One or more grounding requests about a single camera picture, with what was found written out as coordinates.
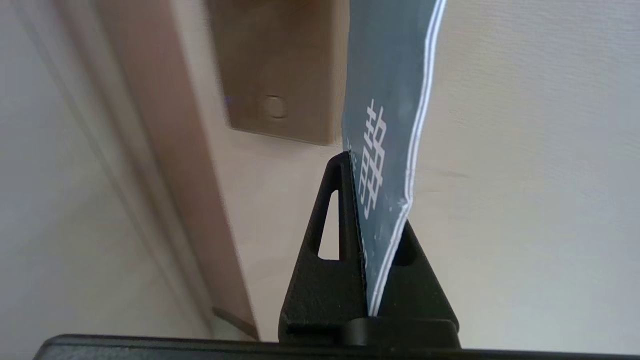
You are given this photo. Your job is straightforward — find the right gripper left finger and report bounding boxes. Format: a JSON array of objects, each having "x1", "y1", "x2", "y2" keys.
[{"x1": 277, "y1": 151, "x2": 369, "y2": 346}]

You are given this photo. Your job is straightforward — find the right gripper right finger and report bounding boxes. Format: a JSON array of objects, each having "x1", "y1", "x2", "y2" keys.
[{"x1": 345, "y1": 219, "x2": 461, "y2": 349}]

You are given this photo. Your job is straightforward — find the blue and white door hanger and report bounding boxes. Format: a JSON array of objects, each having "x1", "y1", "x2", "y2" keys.
[{"x1": 341, "y1": 0, "x2": 447, "y2": 317}]

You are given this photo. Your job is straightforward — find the white door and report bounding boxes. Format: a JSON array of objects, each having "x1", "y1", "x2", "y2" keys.
[{"x1": 170, "y1": 0, "x2": 640, "y2": 356}]

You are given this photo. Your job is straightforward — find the brown door lock plate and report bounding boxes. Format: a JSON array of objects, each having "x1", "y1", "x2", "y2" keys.
[{"x1": 205, "y1": 0, "x2": 351, "y2": 147}]

